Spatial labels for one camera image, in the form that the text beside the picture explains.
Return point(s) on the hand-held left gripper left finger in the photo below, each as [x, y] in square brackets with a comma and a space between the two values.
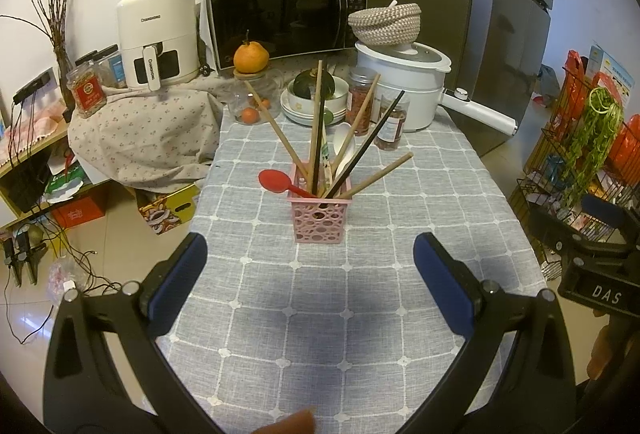
[177, 284]

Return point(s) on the person's left hand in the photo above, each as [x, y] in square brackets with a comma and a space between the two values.
[290, 424]

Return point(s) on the power strip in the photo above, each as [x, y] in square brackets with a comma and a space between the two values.
[32, 89]

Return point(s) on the white electric pot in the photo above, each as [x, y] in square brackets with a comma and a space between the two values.
[415, 79]

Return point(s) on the green plastic strands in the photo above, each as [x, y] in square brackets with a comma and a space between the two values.
[600, 114]

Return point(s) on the dry branches in vase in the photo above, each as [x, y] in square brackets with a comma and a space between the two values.
[62, 64]

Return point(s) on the white plastic spoon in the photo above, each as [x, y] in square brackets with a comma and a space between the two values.
[344, 139]

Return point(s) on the white power adapter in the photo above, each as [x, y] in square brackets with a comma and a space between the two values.
[68, 286]

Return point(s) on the clear plastic bag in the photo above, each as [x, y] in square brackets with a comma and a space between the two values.
[62, 274]

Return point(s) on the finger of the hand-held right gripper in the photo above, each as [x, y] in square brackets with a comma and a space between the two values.
[605, 244]

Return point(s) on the yellow patterned box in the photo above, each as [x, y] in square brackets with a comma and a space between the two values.
[165, 214]

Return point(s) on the wooden shelf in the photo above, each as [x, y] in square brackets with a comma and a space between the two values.
[35, 148]

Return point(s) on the glass jar dark contents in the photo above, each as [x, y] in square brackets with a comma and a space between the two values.
[392, 129]

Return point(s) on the black chopstick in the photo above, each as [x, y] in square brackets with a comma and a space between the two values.
[320, 139]
[375, 129]

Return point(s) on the floral cloth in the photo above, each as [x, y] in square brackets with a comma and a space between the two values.
[150, 134]

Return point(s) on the white bowl stack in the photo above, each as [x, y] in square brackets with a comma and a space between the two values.
[300, 112]

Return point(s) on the blue white box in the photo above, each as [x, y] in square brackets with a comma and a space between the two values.
[615, 69]

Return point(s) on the black hand tool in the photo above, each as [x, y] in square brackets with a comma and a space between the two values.
[12, 259]
[31, 259]

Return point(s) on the clear jar black lid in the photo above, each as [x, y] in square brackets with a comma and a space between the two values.
[112, 69]

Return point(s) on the red plastic spoon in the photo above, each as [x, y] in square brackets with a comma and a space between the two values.
[275, 179]

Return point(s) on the pink plastic utensil basket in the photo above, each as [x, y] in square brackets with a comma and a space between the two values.
[320, 200]

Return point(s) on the clear glass jar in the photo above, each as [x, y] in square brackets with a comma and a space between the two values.
[270, 84]

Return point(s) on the large orange fruit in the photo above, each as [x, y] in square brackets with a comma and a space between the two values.
[251, 57]

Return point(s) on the orange plastic bag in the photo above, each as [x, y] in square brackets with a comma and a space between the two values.
[627, 144]
[574, 79]

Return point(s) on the grey checkered tablecloth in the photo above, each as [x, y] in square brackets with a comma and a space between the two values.
[320, 314]

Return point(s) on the white green bag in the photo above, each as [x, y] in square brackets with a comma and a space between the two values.
[65, 184]

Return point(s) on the person's right hand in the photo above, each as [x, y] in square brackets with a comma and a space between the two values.
[601, 344]

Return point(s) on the red-labelled jar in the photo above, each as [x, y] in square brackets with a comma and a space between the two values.
[87, 94]

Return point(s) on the black box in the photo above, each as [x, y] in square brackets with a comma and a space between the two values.
[22, 186]

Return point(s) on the small orange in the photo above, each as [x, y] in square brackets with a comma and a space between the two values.
[250, 115]
[265, 104]

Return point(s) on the white air fryer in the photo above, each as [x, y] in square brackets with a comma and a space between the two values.
[150, 19]

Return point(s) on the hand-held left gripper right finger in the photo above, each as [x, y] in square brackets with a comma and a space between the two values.
[442, 284]

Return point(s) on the woven basket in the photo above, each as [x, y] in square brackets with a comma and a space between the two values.
[385, 27]

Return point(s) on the red cardboard box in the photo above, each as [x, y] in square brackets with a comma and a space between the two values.
[77, 214]

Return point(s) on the black microwave oven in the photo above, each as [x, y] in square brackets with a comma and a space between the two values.
[280, 14]

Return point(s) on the green squash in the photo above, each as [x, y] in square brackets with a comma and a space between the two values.
[305, 87]

